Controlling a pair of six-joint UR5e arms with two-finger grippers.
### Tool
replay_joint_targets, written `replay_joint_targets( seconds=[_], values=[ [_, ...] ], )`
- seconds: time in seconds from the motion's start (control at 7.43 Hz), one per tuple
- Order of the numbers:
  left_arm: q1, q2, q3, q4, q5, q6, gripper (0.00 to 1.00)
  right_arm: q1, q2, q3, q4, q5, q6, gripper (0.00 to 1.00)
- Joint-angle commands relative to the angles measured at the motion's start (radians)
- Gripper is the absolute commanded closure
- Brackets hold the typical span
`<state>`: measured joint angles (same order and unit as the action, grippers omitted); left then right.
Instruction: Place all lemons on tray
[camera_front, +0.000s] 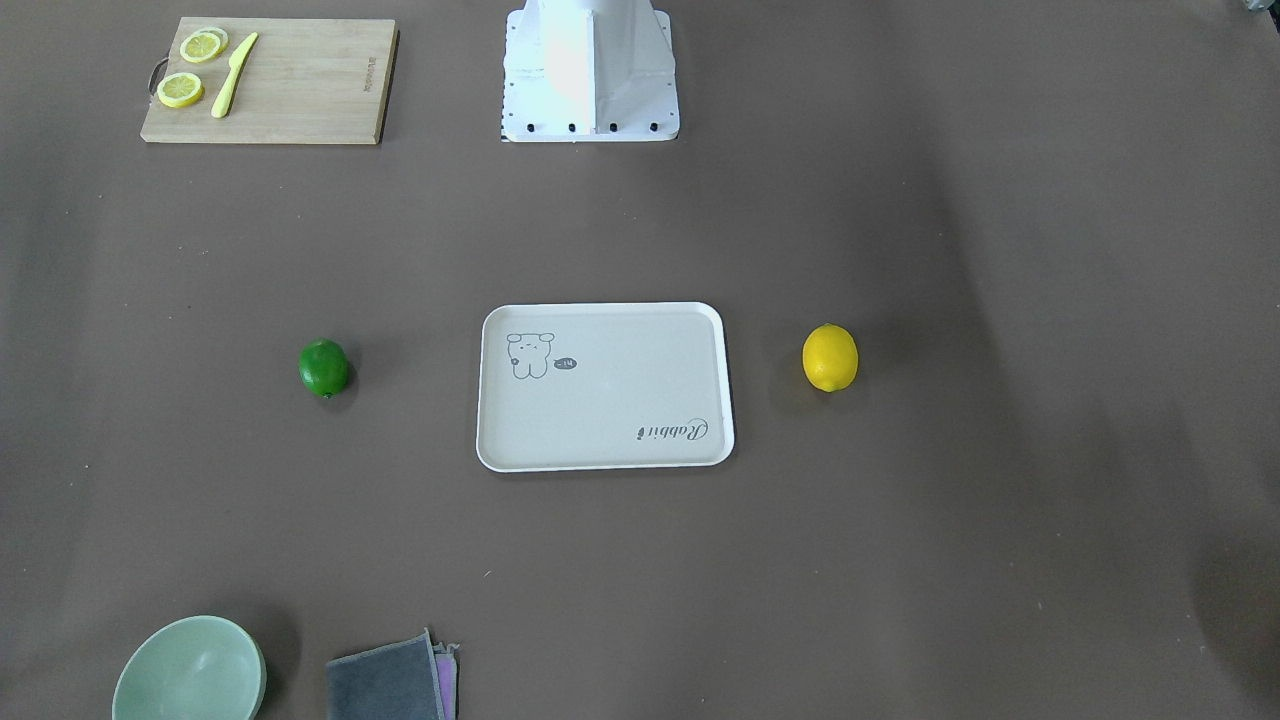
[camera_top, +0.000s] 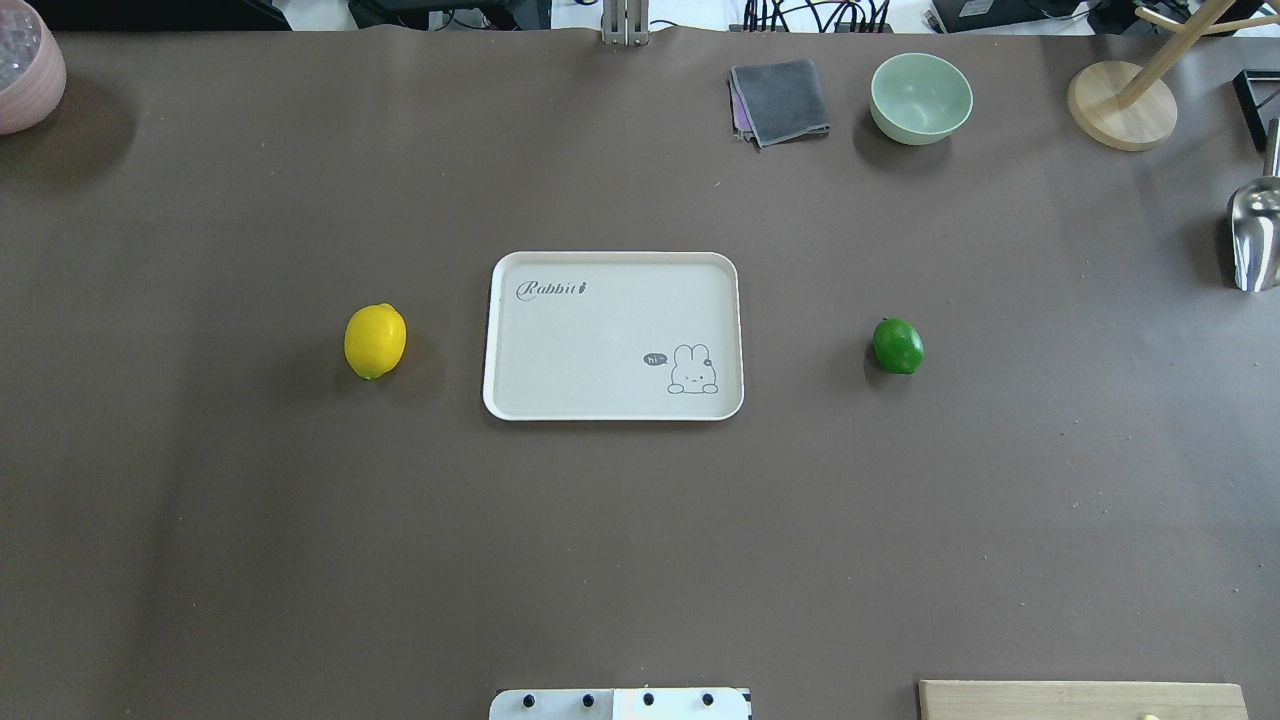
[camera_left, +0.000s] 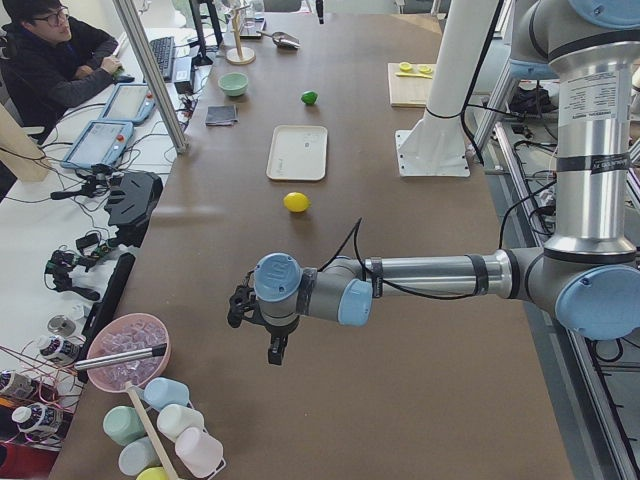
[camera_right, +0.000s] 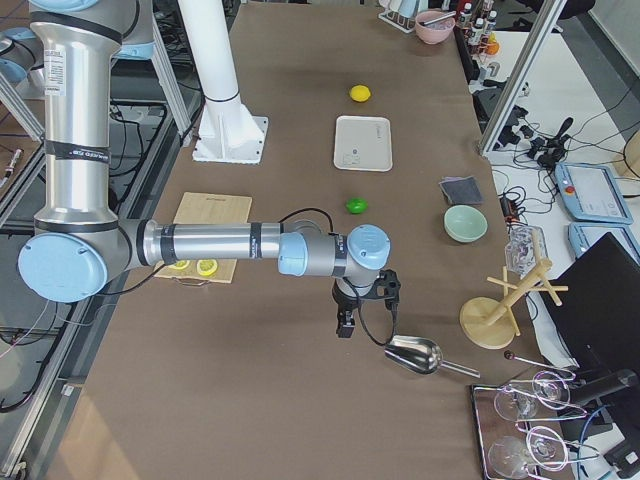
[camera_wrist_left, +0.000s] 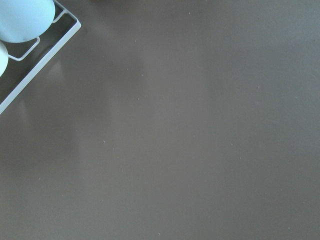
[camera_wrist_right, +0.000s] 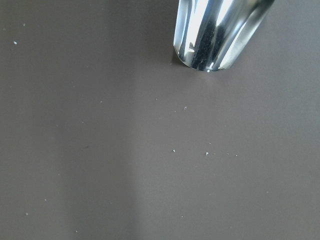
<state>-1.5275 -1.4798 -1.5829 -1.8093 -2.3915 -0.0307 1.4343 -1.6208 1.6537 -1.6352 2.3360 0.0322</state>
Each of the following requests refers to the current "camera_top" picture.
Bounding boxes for green lime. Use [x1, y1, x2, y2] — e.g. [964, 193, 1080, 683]
[870, 316, 925, 375]

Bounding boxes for yellow lemon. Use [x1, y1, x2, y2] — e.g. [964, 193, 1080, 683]
[343, 304, 407, 380]

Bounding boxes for wooden mug tree stand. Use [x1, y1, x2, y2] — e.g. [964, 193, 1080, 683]
[1068, 1, 1279, 152]

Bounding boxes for mint green bowl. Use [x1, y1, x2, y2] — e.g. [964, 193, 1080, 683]
[870, 53, 975, 146]

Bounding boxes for wooden cutting board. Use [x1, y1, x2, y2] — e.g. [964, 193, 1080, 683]
[918, 679, 1249, 719]

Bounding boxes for white rabbit tray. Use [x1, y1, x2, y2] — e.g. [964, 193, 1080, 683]
[483, 251, 745, 421]

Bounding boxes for pink ribbed bowl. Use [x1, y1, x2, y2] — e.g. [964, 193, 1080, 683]
[1, 1, 67, 135]

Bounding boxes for grey folded cloth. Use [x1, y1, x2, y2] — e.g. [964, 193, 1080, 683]
[728, 58, 831, 149]

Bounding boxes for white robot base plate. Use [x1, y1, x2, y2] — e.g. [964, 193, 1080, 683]
[488, 687, 753, 719]

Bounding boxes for metal scoop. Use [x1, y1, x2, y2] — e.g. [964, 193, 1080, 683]
[1229, 118, 1279, 293]

